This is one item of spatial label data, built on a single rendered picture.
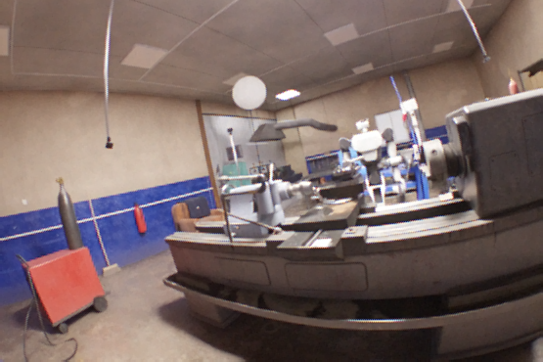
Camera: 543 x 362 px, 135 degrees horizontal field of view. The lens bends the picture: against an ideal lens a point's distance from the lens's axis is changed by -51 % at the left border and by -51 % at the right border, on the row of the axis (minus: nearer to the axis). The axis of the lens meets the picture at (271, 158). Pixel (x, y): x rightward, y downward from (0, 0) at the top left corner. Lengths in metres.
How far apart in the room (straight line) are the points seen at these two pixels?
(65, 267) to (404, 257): 3.00
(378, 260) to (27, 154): 4.67
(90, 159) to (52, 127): 0.96
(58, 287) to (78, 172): 2.29
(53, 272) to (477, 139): 3.42
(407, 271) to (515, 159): 0.72
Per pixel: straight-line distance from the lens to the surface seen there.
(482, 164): 1.12
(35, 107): 4.77
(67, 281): 2.97
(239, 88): 4.92
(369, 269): 1.21
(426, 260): 1.19
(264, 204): 1.42
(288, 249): 1.12
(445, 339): 1.48
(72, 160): 4.55
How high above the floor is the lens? 1.28
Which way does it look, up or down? 1 degrees up
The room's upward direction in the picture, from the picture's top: 13 degrees counter-clockwise
